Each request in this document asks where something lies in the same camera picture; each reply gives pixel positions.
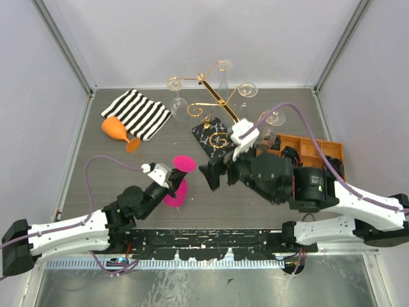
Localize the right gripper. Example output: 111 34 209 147
198 138 279 203

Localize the pink plastic wine glass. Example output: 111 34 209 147
163 155 197 208

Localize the gold wine glass rack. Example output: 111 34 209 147
166 60 279 161

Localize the clear round wine glass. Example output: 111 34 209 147
255 111 286 151

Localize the clear stemless glass tumbler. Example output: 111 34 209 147
167 77 187 123

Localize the orange plastic wine glass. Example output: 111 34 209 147
101 116 141 153

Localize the clear champagne flute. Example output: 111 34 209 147
217 59 233 100
237 82 258 119

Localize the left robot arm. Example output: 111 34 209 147
1 168 186 278

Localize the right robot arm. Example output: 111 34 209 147
199 152 408 252

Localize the striped black white cloth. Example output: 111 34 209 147
100 89 172 141

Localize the black coil centre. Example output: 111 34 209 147
281 146 303 167

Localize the black coil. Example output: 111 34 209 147
281 146 303 167
325 155 344 178

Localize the orange compartment tray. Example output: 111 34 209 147
256 134 344 171

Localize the black coil right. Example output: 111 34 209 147
325 155 344 178

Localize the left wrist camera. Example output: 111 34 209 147
148 163 172 189

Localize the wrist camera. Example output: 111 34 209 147
148 163 172 189
229 118 259 162

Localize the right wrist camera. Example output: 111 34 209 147
229 118 259 162

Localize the black mounting base plate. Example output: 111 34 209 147
127 229 318 261

